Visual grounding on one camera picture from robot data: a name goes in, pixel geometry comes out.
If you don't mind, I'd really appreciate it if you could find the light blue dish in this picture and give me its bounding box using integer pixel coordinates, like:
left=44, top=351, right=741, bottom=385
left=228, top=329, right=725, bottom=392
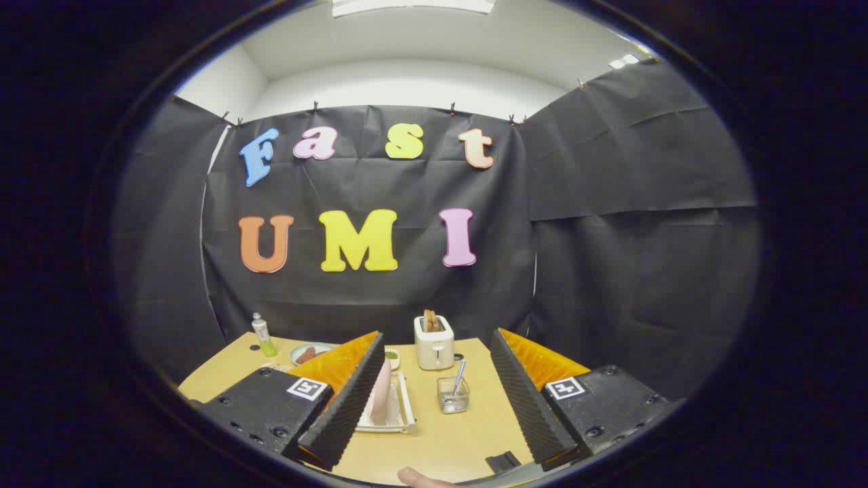
left=290, top=342, right=338, bottom=367

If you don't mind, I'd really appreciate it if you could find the pink plate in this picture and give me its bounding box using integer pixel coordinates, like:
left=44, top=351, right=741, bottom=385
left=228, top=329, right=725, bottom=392
left=367, top=358, right=393, bottom=424

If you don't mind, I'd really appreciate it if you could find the white dish rack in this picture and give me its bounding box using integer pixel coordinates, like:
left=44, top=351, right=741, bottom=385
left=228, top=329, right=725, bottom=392
left=353, top=369, right=418, bottom=434

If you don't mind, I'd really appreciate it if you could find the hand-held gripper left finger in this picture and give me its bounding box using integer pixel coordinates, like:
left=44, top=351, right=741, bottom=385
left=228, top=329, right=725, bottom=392
left=200, top=331, right=385, bottom=472

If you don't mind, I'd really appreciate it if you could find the green liquid bottle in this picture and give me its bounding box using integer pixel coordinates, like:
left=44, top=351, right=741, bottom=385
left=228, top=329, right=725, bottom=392
left=252, top=312, right=279, bottom=358

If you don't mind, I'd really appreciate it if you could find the cream toaster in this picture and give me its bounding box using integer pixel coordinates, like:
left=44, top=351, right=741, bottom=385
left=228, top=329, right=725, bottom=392
left=414, top=315, right=456, bottom=371

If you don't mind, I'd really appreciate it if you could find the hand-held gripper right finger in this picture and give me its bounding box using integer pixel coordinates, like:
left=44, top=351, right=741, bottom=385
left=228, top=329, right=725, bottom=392
left=490, top=328, right=671, bottom=472

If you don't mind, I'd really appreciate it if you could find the ceiling light panel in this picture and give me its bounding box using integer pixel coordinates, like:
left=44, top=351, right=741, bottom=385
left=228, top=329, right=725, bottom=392
left=331, top=0, right=496, bottom=18

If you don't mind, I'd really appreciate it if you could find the metal wire basket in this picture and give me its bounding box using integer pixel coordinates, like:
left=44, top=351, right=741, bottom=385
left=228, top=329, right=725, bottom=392
left=437, top=375, right=471, bottom=415

